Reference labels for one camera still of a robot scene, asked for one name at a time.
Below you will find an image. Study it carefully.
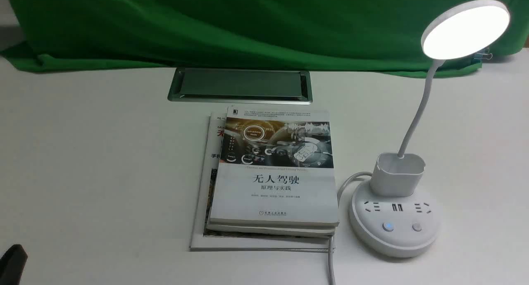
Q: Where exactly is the white desk lamp with socket base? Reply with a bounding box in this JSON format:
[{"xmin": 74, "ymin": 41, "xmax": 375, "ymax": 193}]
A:
[{"xmin": 349, "ymin": 0, "xmax": 510, "ymax": 258}]

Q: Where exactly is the white self-driving book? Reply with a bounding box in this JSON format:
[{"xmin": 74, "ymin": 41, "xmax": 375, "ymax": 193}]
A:
[{"xmin": 209, "ymin": 106, "xmax": 339, "ymax": 228}]

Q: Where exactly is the thin magazine at bottom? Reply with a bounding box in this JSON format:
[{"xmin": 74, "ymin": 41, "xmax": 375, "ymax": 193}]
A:
[{"xmin": 189, "ymin": 112, "xmax": 329, "ymax": 253}]

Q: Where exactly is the green cloth backdrop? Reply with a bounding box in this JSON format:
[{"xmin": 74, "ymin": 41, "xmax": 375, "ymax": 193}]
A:
[{"xmin": 1, "ymin": 0, "xmax": 529, "ymax": 78}]

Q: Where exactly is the metal binder clip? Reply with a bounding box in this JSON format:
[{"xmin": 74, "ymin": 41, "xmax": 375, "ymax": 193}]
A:
[{"xmin": 474, "ymin": 47, "xmax": 493, "ymax": 63}]

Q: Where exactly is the black object at corner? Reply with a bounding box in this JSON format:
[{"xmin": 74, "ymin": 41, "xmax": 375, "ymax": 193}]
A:
[{"xmin": 0, "ymin": 244, "xmax": 29, "ymax": 285}]

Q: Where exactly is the silver desk cable grommet box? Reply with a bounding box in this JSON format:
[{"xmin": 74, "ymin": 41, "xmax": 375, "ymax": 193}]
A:
[{"xmin": 167, "ymin": 67, "xmax": 313, "ymax": 105}]

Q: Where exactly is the white power cable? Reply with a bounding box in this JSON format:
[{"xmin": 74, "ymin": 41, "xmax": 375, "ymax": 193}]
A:
[{"xmin": 327, "ymin": 171, "xmax": 373, "ymax": 285}]

